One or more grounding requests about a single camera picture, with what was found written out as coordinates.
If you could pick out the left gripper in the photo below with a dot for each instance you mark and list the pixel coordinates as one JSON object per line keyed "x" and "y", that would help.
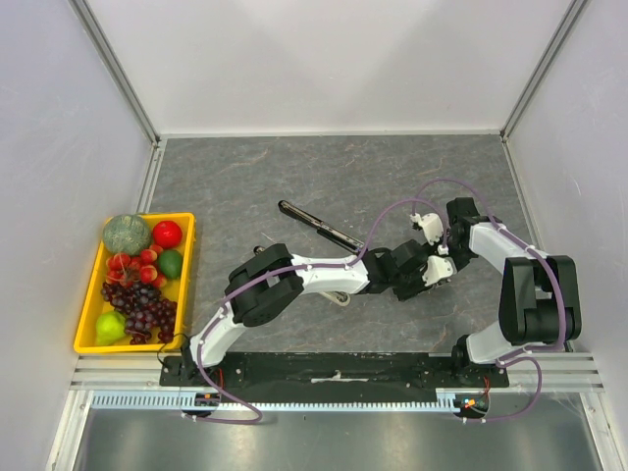
{"x": 418, "y": 287}

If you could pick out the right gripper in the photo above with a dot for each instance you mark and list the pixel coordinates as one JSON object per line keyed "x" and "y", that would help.
{"x": 458, "y": 245}

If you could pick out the silver and black stapler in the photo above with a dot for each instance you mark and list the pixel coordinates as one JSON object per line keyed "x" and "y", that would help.
{"x": 339, "y": 298}

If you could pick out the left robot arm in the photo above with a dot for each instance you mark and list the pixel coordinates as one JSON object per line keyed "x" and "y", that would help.
{"x": 263, "y": 287}

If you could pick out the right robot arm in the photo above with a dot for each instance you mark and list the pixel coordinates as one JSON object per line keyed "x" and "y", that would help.
{"x": 539, "y": 304}

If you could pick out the green avocado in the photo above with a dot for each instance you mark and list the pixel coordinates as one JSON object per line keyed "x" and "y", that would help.
{"x": 170, "y": 263}

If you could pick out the red apple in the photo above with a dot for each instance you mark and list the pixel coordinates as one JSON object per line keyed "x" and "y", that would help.
{"x": 167, "y": 234}

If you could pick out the peach fruit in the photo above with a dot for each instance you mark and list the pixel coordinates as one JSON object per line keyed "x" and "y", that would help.
{"x": 149, "y": 273}

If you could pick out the purple grape bunch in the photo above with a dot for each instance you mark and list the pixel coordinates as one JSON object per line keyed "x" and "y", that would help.
{"x": 150, "y": 314}

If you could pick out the yellow plastic bin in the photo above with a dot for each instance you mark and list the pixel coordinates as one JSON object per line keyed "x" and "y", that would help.
{"x": 175, "y": 290}

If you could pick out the green striped melon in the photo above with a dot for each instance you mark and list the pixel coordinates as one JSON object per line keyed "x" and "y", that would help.
{"x": 126, "y": 233}

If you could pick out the red cherry tomato cluster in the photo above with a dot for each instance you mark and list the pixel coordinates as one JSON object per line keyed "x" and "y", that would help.
{"x": 122, "y": 269}

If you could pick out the green pear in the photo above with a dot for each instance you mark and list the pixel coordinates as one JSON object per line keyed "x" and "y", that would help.
{"x": 110, "y": 327}

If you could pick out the grey cable duct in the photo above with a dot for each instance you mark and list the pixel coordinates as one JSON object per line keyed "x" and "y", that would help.
{"x": 210, "y": 400}

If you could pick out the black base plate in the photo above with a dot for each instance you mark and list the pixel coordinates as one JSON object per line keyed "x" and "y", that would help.
{"x": 251, "y": 369}

